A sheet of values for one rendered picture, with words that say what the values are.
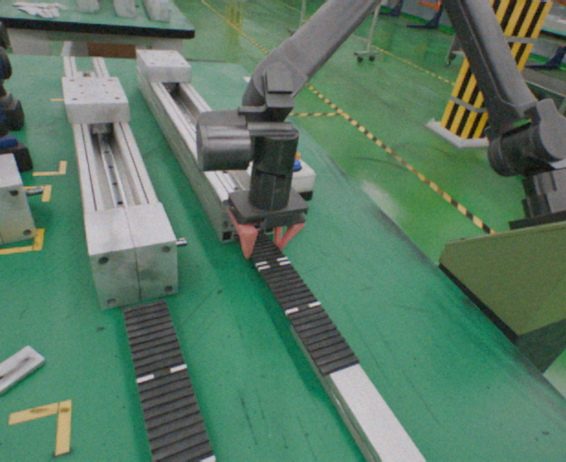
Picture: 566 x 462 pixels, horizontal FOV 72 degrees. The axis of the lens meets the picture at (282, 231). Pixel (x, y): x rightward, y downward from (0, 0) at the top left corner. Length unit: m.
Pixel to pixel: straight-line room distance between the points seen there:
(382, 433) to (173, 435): 0.20
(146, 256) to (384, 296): 0.35
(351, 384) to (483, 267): 0.31
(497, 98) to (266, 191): 0.43
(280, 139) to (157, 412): 0.32
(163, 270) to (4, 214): 0.26
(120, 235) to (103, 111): 0.38
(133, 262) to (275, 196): 0.20
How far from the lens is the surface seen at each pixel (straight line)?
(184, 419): 0.43
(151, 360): 0.46
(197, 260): 0.62
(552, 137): 0.74
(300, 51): 0.55
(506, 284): 0.66
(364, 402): 0.46
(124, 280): 0.53
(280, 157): 0.49
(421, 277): 0.68
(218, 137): 0.47
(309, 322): 0.50
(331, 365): 0.47
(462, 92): 3.82
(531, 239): 0.62
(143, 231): 0.52
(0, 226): 0.69
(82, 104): 0.85
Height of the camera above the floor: 1.19
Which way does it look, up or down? 36 degrees down
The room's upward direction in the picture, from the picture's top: 9 degrees clockwise
